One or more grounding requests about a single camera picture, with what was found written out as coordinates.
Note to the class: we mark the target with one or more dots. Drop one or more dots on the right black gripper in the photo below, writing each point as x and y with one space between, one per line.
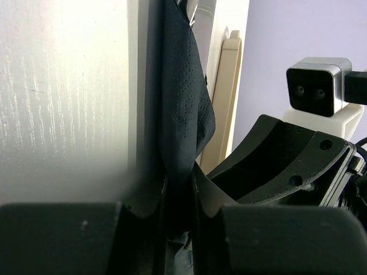
283 163

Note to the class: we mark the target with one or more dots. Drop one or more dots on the black paper napkin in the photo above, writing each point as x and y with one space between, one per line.
185 126

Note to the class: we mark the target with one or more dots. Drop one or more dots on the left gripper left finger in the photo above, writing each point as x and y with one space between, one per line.
86 238

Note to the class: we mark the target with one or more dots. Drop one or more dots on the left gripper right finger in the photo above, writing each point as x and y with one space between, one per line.
230 238

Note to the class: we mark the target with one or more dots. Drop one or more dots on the silver fork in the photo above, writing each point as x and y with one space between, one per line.
191 9

